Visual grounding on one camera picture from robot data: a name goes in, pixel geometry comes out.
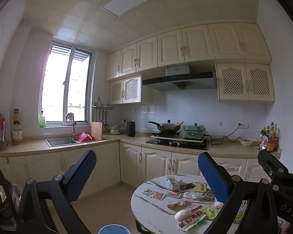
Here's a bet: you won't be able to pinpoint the light green packet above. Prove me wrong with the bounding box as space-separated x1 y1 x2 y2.
201 205 220 220

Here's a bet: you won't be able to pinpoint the green gold food bag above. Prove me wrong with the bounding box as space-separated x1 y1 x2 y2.
202 188 215 202

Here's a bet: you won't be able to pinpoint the large red white wrapper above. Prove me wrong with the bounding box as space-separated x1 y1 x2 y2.
176 210 206 231

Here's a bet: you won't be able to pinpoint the red white small sachet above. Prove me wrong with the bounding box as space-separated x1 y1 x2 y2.
187 203 203 212

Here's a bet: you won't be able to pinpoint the yellow soup packet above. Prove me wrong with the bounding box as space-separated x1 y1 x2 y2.
194 183 207 193

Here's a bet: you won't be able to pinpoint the white steamed bun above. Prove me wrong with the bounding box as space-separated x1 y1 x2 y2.
175 209 192 222

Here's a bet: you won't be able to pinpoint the small yellow silver sachet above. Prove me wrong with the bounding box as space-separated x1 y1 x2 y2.
141 189 154 196

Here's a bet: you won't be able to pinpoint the large ginger root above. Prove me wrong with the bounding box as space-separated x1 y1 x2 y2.
167 202 180 210

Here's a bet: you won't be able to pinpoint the red checkered sachet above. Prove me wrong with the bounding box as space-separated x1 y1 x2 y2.
166 191 181 199
151 191 166 201

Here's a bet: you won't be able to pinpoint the milk carton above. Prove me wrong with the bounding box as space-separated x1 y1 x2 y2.
166 176 184 191

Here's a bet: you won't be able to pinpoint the clear plastic wrap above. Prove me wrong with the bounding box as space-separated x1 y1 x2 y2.
183 192 204 200

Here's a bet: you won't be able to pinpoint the black snack wrapper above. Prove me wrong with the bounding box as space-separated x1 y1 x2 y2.
179 183 195 191

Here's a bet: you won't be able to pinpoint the blue trash bucket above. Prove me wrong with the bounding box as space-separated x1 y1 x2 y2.
98 224 130 234

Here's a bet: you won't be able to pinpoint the lower kitchen cabinets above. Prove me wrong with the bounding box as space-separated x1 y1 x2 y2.
0 140 282 200

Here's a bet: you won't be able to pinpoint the kitchen window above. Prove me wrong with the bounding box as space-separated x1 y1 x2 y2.
39 42 92 127

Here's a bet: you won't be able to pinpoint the condiment bottles group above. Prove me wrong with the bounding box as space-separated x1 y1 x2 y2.
258 121 280 152

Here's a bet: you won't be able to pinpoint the white bowl on counter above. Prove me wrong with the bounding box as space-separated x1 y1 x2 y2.
239 138 257 147

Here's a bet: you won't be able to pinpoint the pink white plastic bag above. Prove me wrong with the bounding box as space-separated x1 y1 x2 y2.
213 201 224 210

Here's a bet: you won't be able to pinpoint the steel sink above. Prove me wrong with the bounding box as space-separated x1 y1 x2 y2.
45 137 78 147

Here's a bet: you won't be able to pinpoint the red dish rack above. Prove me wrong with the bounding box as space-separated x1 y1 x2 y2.
75 132 95 143

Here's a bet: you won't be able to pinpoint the large jar bottle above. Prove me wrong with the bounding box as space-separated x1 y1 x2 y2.
11 109 23 144

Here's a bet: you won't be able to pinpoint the green dish soap bottle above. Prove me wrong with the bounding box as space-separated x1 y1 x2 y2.
38 111 46 128

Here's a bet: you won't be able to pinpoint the wooden cutting board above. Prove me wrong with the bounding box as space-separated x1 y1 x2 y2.
91 121 103 141

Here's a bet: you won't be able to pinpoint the sink faucet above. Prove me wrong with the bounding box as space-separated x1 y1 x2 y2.
63 112 76 141

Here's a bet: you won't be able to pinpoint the stacked white dishes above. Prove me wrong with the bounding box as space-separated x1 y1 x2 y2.
109 126 121 135

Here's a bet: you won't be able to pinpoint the hanging utensil rack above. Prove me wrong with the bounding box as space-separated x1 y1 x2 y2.
92 97 114 127

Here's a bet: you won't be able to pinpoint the round white marble table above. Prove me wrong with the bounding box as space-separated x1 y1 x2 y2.
131 176 213 233

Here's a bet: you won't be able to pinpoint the green electric cooker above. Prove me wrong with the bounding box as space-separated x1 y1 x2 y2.
181 123 206 140

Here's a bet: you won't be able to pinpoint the black gas stove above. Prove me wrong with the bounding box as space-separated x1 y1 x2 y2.
146 132 209 150

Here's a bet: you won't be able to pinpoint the black kettle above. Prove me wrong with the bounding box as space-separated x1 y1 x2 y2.
126 121 135 137

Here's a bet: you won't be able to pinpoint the black wok with lid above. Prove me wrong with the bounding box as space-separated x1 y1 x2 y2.
148 120 184 132

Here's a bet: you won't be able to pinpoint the wall power outlet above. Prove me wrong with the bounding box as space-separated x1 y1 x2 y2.
238 123 249 129

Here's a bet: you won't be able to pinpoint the black power cable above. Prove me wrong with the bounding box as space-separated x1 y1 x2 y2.
205 124 242 147

